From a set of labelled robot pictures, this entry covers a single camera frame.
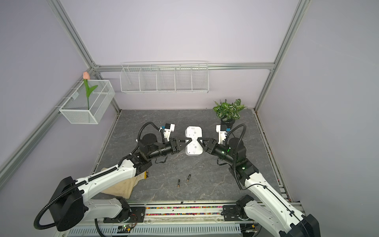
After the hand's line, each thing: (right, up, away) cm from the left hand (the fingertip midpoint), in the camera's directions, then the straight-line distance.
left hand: (191, 143), depth 68 cm
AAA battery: (-8, -25, +16) cm, 31 cm away
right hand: (+3, +1, +1) cm, 4 cm away
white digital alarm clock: (+1, -2, 0) cm, 3 cm away
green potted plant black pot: (+21, +16, +19) cm, 32 cm away
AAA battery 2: (-2, -22, +17) cm, 28 cm away
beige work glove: (-38, -27, +13) cm, 49 cm away
